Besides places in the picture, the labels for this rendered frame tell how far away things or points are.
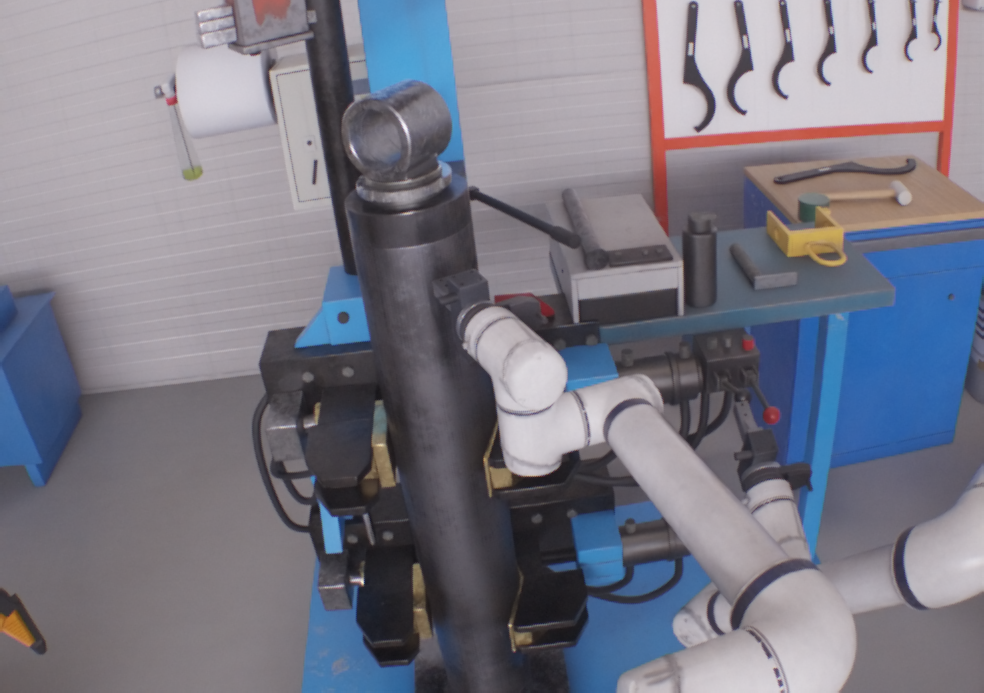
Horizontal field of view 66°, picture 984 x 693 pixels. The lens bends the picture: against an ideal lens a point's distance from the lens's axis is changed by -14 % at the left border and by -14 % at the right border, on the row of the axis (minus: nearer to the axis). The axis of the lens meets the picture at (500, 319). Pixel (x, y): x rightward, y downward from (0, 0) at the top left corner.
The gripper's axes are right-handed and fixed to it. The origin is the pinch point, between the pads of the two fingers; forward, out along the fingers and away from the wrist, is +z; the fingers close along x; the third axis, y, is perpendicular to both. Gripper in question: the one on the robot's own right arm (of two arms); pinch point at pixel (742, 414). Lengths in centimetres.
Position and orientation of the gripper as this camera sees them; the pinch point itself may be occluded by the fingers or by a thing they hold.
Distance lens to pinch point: 167.2
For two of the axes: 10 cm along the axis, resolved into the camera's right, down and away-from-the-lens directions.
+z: -1.1, -7.4, 6.6
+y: -9.9, 1.3, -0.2
